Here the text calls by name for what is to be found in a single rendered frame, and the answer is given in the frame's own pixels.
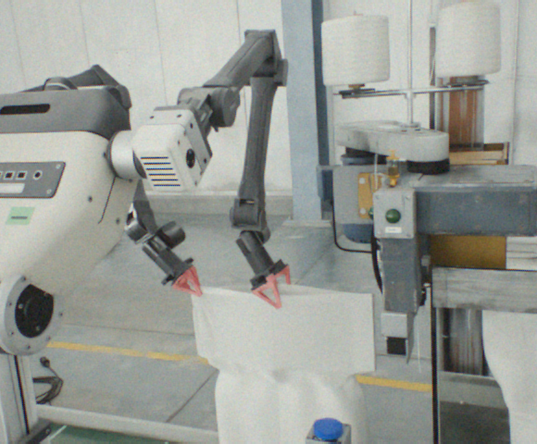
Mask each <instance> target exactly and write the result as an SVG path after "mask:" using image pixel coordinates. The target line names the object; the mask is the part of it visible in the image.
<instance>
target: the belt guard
mask: <svg viewBox="0 0 537 444"><path fill-rule="evenodd" d="M401 123H403V122H400V121H396V120H364V121H353V122H345V123H339V124H336V125H334V126H333V132H334V144H337V145H341V146H345V147H351V148H355V149H359V150H364V151H370V152H374V153H378V154H382V155H387V156H392V153H393V151H388V150H396V149H397V150H398V151H394V154H395V157H400V158H401V159H405V160H411V161H413V162H439V161H442V160H444V159H446V158H448V157H449V135H448V133H445V132H441V131H437V130H433V129H426V128H423V127H416V128H415V127H414V128H395V129H384V128H379V127H375V126H385V125H392V126H396V127H400V124H401ZM417 128H419V129H420V130H416V129H417ZM401 130H407V131H401Z"/></svg>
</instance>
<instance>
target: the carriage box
mask: <svg viewBox="0 0 537 444"><path fill-rule="evenodd" d="M509 152H510V141H504V142H484V143H483V152H449V157H448V158H449V159H450V160H496V165H508V157H509ZM506 246H507V237H497V236H459V235H431V277H430V279H424V283H429V284H432V269H433V266H434V265H435V264H437V265H462V266H464V267H486V268H506Z"/></svg>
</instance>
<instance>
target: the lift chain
mask: <svg viewBox="0 0 537 444"><path fill-rule="evenodd" d="M435 32H436V28H430V70H429V83H430V86H433V87H436V74H435V59H434V57H435ZM433 61H434V65H433ZM432 67H433V70H432ZM431 73H432V75H431ZM430 78H431V80H430ZM435 106H436V93H429V114H430V118H429V123H430V130H435ZM431 360H432V361H431V366H432V424H433V444H439V425H438V420H439V415H438V405H437V332H436V307H433V305H432V286H431Z"/></svg>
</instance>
